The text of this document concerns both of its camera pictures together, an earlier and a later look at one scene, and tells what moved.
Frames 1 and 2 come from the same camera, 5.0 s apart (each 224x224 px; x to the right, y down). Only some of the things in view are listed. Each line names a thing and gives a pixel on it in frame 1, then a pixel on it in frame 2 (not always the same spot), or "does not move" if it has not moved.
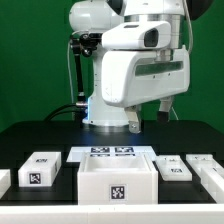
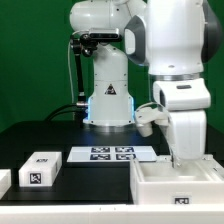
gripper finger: (134, 119) -> (173, 161)
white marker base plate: (75, 152) does not move
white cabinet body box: (117, 179) -> (154, 181)
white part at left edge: (5, 181) does not move
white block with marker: (40, 169) does not move
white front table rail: (112, 214) does not move
